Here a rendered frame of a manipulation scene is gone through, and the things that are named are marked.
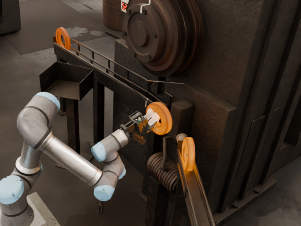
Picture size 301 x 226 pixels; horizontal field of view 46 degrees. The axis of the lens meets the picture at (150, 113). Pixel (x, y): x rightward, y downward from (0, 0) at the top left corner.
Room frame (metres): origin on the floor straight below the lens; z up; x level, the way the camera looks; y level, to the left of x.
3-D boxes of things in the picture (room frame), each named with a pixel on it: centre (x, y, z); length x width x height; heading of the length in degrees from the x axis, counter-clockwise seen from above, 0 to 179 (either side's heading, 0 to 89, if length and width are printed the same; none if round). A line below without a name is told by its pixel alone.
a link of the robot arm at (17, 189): (1.09, 0.59, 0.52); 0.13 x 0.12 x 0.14; 173
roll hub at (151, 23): (1.65, 0.08, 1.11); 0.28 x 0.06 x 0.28; 42
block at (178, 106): (1.55, -0.16, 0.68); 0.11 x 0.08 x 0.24; 132
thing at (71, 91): (1.91, 0.53, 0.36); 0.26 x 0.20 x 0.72; 77
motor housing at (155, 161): (1.38, -0.12, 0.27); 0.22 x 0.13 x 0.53; 42
